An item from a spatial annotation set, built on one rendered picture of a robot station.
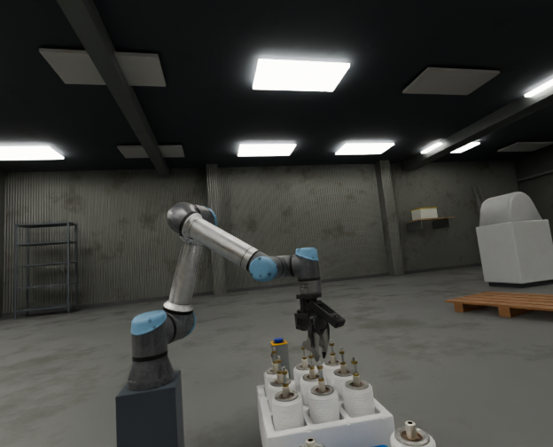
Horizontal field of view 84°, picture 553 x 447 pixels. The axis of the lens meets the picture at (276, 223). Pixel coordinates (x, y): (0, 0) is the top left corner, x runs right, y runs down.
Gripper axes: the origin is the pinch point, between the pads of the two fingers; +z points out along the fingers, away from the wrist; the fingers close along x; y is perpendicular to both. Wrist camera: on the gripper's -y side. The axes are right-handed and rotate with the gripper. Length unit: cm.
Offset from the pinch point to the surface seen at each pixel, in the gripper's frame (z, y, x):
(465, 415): 36, -23, -60
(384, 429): 21.4, -14.7, -7.7
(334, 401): 12.8, -3.6, 0.7
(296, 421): 16.6, 3.8, 10.8
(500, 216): -67, 12, -475
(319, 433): 19.1, -2.5, 8.2
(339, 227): -106, 393, -642
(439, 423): 36, -16, -48
